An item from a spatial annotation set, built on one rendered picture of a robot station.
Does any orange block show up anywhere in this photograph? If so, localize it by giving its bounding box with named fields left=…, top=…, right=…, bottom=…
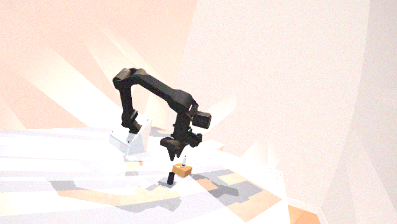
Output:
left=172, top=162, right=192, bottom=178

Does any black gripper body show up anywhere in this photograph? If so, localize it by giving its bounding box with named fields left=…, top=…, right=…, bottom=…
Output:
left=160, top=122, right=191, bottom=150

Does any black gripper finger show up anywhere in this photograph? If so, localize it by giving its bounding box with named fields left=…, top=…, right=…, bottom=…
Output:
left=176, top=142, right=189, bottom=158
left=167, top=147, right=181, bottom=162

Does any black marker cap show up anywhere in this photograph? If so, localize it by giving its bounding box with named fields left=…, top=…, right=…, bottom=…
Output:
left=167, top=172, right=175, bottom=185

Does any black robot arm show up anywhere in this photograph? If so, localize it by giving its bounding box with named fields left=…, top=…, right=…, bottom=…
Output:
left=112, top=67, right=212, bottom=148

